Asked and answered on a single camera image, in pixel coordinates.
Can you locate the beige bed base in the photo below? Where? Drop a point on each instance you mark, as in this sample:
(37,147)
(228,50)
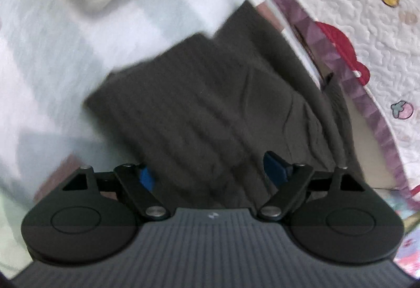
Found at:
(370,156)

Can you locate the dark brown knit sweater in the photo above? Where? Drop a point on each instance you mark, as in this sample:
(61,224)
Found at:
(197,110)

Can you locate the striped printed mat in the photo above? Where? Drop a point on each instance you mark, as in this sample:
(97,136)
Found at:
(49,61)

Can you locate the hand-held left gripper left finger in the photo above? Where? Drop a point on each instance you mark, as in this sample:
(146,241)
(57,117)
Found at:
(147,179)

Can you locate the quilted bear print bedspread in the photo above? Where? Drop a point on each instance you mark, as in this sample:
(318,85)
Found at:
(361,12)

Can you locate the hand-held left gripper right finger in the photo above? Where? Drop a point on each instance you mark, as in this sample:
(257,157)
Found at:
(275,170)

